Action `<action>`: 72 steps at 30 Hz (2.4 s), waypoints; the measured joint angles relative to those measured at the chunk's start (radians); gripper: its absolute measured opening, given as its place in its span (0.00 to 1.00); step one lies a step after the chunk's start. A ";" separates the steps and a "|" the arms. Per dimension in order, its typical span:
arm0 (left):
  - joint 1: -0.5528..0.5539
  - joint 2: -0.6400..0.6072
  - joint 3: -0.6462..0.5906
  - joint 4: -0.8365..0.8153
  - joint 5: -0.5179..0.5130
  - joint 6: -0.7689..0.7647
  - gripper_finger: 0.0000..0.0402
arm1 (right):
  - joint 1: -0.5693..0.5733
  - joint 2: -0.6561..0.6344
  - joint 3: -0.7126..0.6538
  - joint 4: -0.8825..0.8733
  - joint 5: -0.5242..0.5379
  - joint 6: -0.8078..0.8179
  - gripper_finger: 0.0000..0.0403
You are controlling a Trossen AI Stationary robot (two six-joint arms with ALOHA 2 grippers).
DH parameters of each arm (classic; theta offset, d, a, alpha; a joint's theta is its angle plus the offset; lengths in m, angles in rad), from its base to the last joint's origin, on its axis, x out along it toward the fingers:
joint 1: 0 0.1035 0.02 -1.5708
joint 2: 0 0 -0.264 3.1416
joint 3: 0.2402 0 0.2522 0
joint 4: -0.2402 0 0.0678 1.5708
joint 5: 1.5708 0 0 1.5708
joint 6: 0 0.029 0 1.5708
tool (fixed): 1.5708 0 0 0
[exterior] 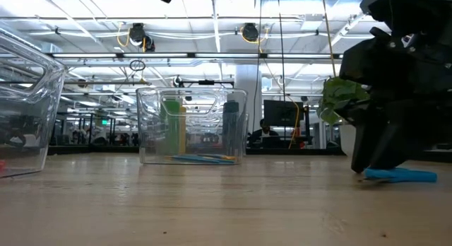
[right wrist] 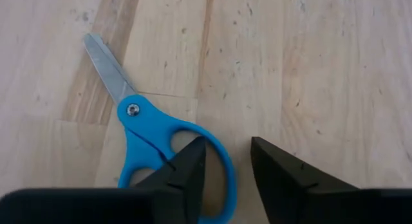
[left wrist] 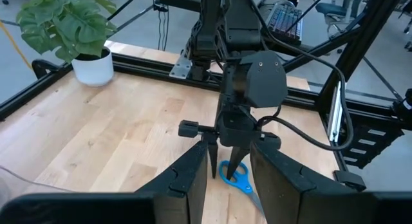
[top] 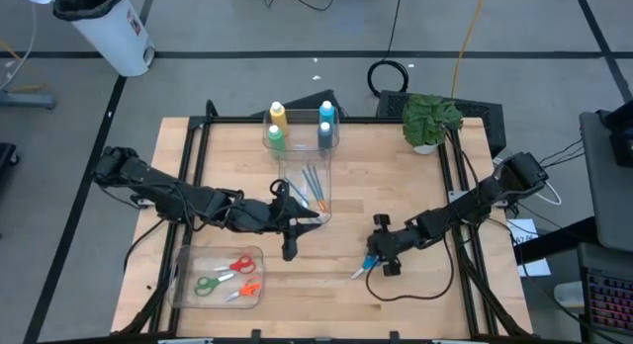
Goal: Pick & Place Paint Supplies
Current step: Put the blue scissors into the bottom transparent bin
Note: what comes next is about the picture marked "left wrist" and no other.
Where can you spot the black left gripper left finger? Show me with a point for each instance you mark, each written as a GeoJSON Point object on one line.
{"type": "Point", "coordinates": [180, 198]}

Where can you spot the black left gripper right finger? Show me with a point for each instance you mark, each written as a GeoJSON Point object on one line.
{"type": "Point", "coordinates": [283, 192]}

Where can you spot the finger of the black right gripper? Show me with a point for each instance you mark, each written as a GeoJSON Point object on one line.
{"type": "Point", "coordinates": [213, 159]}
{"type": "Point", "coordinates": [236, 159]}

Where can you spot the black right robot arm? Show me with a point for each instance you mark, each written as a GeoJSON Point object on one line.
{"type": "Point", "coordinates": [238, 24]}

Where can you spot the backlit computer keyboard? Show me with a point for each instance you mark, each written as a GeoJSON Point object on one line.
{"type": "Point", "coordinates": [284, 21]}

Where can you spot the grey office chair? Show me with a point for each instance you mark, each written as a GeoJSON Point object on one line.
{"type": "Point", "coordinates": [341, 5]}

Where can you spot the green plant in white pot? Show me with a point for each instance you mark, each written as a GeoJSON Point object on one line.
{"type": "Point", "coordinates": [64, 24]}

